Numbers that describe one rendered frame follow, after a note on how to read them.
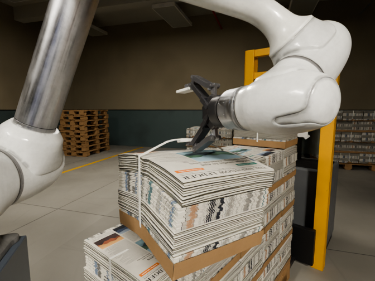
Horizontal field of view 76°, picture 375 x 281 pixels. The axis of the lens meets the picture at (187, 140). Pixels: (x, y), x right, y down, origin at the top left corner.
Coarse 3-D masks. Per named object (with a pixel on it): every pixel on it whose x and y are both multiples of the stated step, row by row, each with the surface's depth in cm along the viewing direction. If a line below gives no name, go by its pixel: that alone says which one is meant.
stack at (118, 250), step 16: (272, 192) 144; (272, 208) 147; (96, 240) 90; (112, 240) 90; (128, 240) 90; (272, 240) 152; (96, 256) 85; (112, 256) 80; (128, 256) 81; (144, 256) 81; (256, 256) 130; (96, 272) 88; (112, 272) 80; (128, 272) 73; (144, 272) 73; (160, 272) 73; (208, 272) 93; (240, 272) 115; (256, 272) 133; (272, 272) 154
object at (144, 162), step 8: (168, 152) 71; (176, 152) 71; (184, 152) 71; (192, 152) 71; (200, 152) 71; (208, 152) 71; (144, 160) 63; (144, 168) 62; (144, 176) 63; (144, 184) 62; (144, 192) 62; (136, 200) 66; (144, 200) 62; (136, 208) 66; (144, 208) 62; (144, 216) 62; (144, 224) 63
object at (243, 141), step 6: (234, 138) 176; (246, 144) 171; (252, 144) 168; (258, 144) 165; (264, 144) 162; (270, 144) 160; (276, 144) 157; (282, 144) 155; (288, 144) 158; (294, 144) 170; (294, 174) 176; (288, 234) 175; (282, 240) 166; (282, 270) 173
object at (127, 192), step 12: (120, 156) 78; (132, 156) 69; (120, 168) 79; (132, 168) 69; (120, 180) 79; (132, 180) 69; (120, 192) 77; (132, 192) 69; (120, 204) 77; (132, 204) 69; (132, 216) 70
